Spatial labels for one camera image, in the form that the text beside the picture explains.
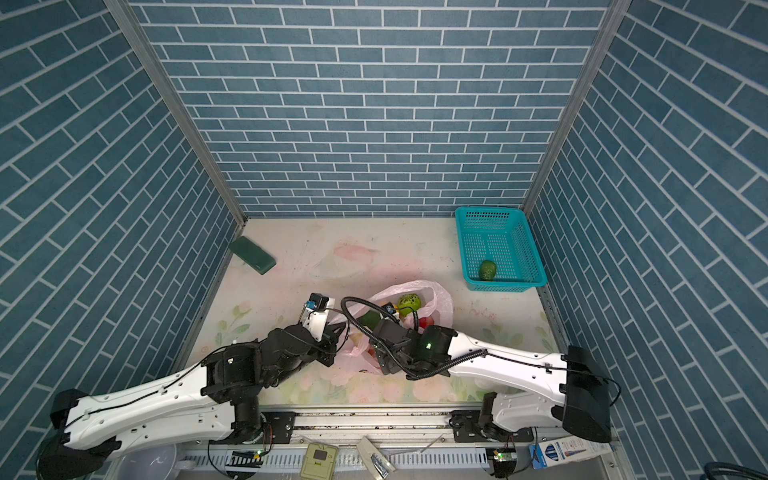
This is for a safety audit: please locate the pink plastic bag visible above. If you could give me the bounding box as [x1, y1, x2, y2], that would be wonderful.
[339, 280, 454, 380]

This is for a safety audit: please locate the green avocado fruit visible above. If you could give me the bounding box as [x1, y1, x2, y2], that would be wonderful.
[478, 260, 497, 282]

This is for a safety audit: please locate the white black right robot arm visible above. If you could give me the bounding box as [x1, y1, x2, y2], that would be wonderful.
[363, 320, 615, 443]

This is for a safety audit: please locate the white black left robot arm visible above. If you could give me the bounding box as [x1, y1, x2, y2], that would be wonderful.
[35, 323, 344, 479]

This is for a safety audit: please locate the red fruit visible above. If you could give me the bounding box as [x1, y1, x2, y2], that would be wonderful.
[419, 316, 434, 329]

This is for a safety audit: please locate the green round fruit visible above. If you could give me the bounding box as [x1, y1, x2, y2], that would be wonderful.
[397, 293, 422, 318]

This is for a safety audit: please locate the green digital timer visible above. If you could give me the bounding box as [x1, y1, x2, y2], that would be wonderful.
[300, 443, 339, 480]

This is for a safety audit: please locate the white small device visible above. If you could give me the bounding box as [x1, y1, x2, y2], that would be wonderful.
[356, 437, 396, 480]

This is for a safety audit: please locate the green rectangular box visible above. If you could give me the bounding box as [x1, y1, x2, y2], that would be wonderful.
[229, 236, 277, 275]

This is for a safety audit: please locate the teal plastic basket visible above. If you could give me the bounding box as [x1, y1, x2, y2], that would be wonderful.
[455, 206, 548, 293]

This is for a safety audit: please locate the blue white paper box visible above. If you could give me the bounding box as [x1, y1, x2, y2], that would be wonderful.
[529, 436, 612, 470]

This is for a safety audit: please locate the white plastic bowl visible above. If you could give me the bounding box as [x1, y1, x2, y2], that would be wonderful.
[116, 445, 180, 480]

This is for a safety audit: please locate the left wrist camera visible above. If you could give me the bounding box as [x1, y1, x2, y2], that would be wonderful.
[299, 293, 330, 341]

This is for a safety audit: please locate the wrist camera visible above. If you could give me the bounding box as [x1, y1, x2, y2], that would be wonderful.
[299, 293, 330, 341]
[382, 303, 400, 321]

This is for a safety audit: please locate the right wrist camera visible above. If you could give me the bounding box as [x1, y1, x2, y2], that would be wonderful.
[382, 303, 400, 321]

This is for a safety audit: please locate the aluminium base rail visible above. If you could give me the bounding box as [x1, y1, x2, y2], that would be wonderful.
[203, 404, 613, 448]

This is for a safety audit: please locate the grey aluminium corner post left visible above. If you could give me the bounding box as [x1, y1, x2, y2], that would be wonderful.
[104, 0, 247, 227]

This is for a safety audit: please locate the grey aluminium corner post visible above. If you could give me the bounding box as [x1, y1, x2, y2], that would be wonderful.
[522, 0, 631, 217]
[104, 0, 247, 227]

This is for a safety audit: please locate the grey aluminium corner post right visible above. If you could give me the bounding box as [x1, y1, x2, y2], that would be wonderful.
[522, 0, 631, 217]

